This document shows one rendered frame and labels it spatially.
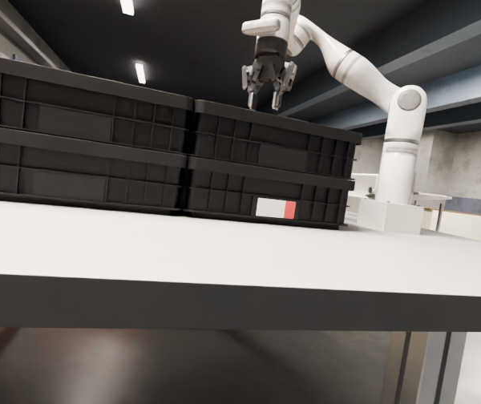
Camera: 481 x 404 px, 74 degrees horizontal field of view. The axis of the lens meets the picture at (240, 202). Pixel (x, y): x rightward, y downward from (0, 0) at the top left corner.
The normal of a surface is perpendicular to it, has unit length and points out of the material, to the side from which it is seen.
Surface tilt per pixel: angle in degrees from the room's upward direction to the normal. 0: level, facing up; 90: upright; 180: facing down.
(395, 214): 90
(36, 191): 90
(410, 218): 90
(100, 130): 90
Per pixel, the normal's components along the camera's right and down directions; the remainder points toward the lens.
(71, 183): 0.32, 0.11
